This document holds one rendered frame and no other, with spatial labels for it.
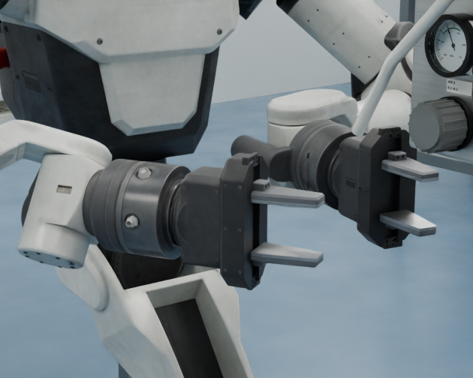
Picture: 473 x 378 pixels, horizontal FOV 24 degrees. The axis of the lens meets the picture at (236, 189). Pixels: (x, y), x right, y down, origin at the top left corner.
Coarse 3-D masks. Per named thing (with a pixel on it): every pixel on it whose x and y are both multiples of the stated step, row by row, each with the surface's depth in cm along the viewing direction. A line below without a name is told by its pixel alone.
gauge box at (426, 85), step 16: (416, 0) 68; (432, 0) 67; (464, 0) 65; (416, 16) 68; (416, 48) 69; (416, 64) 69; (416, 80) 69; (432, 80) 68; (416, 96) 70; (432, 96) 68; (464, 96) 66; (464, 160) 67
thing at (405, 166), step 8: (392, 152) 108; (400, 152) 108; (384, 160) 108; (392, 160) 108; (400, 160) 108; (408, 160) 108; (416, 160) 108; (384, 168) 108; (392, 168) 107; (400, 168) 106; (408, 168) 105; (416, 168) 105; (424, 168) 105; (408, 176) 105; (416, 176) 104; (424, 176) 103; (432, 176) 104
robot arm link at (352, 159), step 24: (312, 144) 116; (336, 144) 115; (360, 144) 109; (384, 144) 108; (408, 144) 109; (312, 168) 115; (336, 168) 113; (360, 168) 109; (336, 192) 114; (360, 192) 110; (384, 192) 109; (408, 192) 111; (360, 216) 111; (384, 240) 111
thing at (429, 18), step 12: (444, 0) 63; (432, 12) 64; (420, 24) 64; (432, 24) 64; (408, 36) 65; (420, 36) 65; (396, 48) 66; (408, 48) 66; (396, 60) 67; (384, 72) 67; (384, 84) 68; (372, 96) 69; (372, 108) 69; (360, 120) 70; (360, 132) 70
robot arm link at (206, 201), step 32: (256, 160) 97; (128, 192) 99; (160, 192) 98; (192, 192) 97; (224, 192) 96; (128, 224) 98; (160, 224) 98; (192, 224) 98; (224, 224) 97; (256, 224) 99; (160, 256) 100; (192, 256) 99; (224, 256) 97
